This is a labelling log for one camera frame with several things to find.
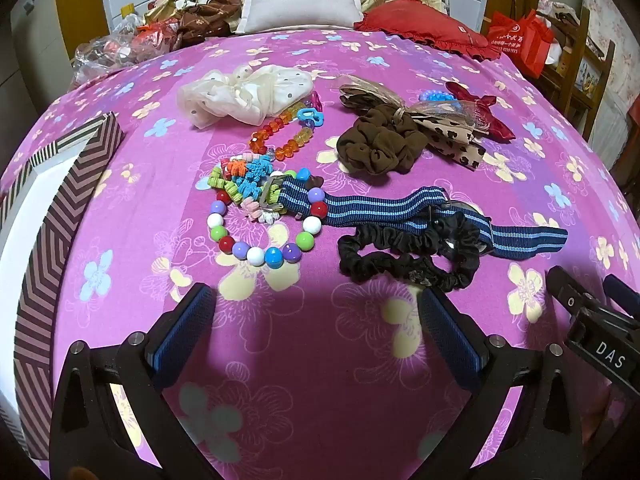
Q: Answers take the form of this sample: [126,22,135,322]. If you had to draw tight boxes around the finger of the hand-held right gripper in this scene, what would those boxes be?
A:
[602,274,640,320]
[546,265,600,322]

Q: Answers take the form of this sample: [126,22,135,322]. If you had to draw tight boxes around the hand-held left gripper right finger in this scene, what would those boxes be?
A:
[417,287,586,480]

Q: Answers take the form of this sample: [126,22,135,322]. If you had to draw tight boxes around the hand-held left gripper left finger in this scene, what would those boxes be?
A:
[47,282,221,480]

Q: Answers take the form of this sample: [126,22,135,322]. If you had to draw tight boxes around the black scrunchie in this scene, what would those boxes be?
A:
[337,210,482,292]

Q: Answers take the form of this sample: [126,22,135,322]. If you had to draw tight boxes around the blue striped elastic band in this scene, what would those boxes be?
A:
[260,172,570,261]

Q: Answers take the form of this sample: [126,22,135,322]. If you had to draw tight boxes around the striped gift box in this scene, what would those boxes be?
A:
[0,112,125,461]

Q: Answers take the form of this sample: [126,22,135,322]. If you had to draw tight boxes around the leopard print hair bow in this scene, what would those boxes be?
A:
[337,74,493,171]

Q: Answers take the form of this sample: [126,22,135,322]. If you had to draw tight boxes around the brown scrunchie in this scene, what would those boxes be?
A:
[336,105,431,176]

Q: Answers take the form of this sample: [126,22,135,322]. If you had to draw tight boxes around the blue bead bracelet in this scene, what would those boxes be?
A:
[417,89,458,111]

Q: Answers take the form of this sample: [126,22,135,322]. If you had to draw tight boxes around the white dotted scrunchie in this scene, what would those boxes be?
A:
[176,64,315,128]

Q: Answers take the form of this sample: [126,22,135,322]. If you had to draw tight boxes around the pink floral bedsheet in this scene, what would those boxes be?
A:
[0,27,640,480]

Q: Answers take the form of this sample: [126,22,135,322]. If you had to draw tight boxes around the red hair bow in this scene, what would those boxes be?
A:
[445,81,516,141]

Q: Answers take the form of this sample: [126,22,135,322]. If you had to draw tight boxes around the wooden chair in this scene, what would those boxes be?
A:
[537,5,616,116]

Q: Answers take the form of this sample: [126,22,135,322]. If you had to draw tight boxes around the red shopping bag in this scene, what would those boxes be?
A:
[487,10,556,78]

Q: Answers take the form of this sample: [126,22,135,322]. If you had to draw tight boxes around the clear plastic bags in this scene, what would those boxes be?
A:
[70,12,181,91]

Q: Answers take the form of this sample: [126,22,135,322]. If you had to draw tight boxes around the red pillow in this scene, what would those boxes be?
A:
[354,0,503,63]

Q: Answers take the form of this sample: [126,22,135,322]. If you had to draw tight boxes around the brown patterned cloth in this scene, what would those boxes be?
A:
[172,0,243,43]

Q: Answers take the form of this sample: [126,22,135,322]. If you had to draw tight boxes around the grey refrigerator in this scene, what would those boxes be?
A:
[0,0,66,126]

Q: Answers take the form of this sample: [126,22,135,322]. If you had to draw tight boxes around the colourful round bead bracelet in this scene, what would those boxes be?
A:
[206,169,328,268]

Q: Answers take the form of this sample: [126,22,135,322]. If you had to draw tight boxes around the colourful flower bracelet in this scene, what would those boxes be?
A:
[207,154,281,225]

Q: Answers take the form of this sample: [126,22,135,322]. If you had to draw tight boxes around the orange bead bracelet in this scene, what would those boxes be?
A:
[248,101,316,158]

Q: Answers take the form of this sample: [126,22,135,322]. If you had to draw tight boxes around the plastic link bracelet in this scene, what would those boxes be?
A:
[297,90,327,128]

